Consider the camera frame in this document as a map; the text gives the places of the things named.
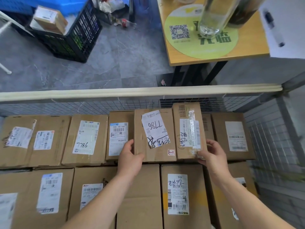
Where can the person's right hand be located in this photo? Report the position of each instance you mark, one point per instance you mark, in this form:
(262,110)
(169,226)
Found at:
(216,164)

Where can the person's left hand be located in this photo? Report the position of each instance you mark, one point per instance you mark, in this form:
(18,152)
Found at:
(129,164)

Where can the yellow taped medium cardboard box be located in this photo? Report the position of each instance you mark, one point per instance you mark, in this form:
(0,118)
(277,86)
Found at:
(197,188)

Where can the barcode printed medium cardboard box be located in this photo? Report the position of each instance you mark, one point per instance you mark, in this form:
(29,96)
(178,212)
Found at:
(209,133)

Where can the box with torn 7786 label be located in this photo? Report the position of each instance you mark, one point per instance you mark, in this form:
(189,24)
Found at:
(140,131)

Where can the narrow taped box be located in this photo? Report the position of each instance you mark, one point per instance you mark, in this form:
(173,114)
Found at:
(203,126)

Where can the box yellow tape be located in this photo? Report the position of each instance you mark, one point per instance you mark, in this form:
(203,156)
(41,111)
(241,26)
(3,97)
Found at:
(219,205)

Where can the box with handwritten 7786 label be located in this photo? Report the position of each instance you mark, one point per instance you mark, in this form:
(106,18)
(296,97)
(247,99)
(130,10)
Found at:
(83,160)

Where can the box with blue-top label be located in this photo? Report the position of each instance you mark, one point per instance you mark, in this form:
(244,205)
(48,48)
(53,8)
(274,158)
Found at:
(119,116)

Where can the unlabelled medium cardboard box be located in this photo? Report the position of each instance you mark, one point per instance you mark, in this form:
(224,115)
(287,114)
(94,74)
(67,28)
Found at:
(143,212)

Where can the scribbled label printed cardboard box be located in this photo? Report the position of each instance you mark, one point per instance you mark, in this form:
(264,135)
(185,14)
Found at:
(78,176)

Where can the peeling label medium cardboard box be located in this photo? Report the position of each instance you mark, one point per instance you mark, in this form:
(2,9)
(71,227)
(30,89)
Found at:
(66,188)

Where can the torn flap cardboard box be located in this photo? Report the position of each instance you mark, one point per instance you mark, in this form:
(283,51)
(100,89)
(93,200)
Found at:
(21,188)

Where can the person's right forearm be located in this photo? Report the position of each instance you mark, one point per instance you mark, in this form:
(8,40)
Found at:
(247,207)

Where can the person's left forearm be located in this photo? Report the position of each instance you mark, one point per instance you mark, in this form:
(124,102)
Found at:
(102,207)

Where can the yellow-green round sticker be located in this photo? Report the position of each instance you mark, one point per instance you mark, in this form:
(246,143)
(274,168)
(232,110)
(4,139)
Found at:
(181,50)

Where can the small yellow table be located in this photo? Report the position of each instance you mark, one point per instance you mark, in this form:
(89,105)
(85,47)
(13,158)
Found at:
(250,40)

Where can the black plastic crate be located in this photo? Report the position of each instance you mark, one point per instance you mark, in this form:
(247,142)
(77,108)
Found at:
(16,21)
(83,38)

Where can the heap of mixed rubbish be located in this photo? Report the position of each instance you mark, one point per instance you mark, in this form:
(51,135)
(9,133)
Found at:
(124,22)

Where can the black pen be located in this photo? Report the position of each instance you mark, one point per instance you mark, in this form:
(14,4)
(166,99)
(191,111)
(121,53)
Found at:
(274,28)

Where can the clear glass jar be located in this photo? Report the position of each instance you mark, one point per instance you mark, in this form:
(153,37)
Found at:
(214,16)

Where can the white lid drink cup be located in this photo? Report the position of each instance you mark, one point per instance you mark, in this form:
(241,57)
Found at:
(245,11)

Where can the white paper sheet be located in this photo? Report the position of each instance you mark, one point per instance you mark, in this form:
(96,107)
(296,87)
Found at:
(290,26)

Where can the small brown carton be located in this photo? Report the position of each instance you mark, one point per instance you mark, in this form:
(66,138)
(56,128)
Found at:
(47,19)

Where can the blue plastic box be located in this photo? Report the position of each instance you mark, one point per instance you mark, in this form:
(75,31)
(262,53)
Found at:
(47,4)

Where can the white metal stool frame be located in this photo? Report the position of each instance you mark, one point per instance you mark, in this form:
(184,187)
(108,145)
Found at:
(6,70)

